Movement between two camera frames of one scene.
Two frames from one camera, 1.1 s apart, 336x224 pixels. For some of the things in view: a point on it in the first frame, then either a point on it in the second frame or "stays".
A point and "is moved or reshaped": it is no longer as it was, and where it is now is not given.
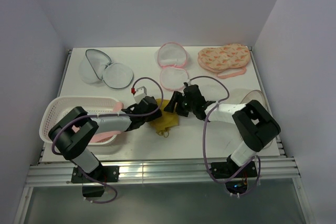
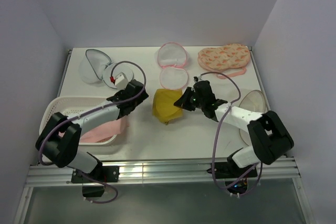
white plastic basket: (55, 108) stays
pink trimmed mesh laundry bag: (171, 57) stays
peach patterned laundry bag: (227, 61) stays
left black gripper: (154, 116) -> (145, 96)
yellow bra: (167, 120) is moved or reshaped
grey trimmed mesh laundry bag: (96, 67) stays
